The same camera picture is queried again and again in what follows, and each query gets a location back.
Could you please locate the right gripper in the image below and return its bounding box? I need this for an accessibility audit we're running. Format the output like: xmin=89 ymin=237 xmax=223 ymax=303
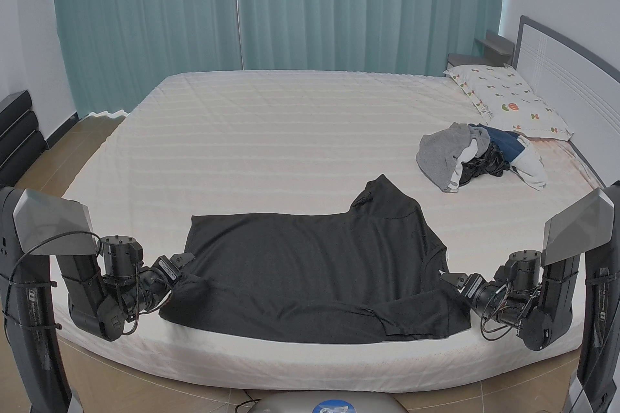
xmin=439 ymin=272 xmax=510 ymax=319

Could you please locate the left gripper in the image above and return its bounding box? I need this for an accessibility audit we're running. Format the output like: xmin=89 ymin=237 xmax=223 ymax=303
xmin=143 ymin=251 xmax=198 ymax=307

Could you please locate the black T-shirt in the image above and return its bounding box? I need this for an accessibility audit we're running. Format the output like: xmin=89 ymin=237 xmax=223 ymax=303
xmin=159 ymin=175 xmax=471 ymax=345

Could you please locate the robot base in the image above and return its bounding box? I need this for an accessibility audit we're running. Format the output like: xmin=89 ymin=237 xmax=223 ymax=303
xmin=240 ymin=392 xmax=408 ymax=413

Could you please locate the pile of clothes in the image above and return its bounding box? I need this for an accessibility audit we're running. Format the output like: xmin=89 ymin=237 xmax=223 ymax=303
xmin=416 ymin=122 xmax=548 ymax=194

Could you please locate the bed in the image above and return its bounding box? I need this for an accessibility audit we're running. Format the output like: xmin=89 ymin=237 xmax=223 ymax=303
xmin=51 ymin=15 xmax=620 ymax=395

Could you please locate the white printed pillow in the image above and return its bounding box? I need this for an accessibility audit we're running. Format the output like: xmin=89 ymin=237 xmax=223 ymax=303
xmin=444 ymin=64 xmax=574 ymax=142

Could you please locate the black chest of drawers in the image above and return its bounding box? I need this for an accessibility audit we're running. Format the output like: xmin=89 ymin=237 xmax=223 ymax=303
xmin=0 ymin=91 xmax=47 ymax=182

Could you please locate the grey bedside table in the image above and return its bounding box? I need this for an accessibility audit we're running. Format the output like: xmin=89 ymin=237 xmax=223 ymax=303
xmin=447 ymin=31 xmax=515 ymax=69

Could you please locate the black cable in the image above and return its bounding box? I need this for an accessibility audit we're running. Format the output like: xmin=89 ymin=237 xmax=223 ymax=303
xmin=7 ymin=231 xmax=102 ymax=286

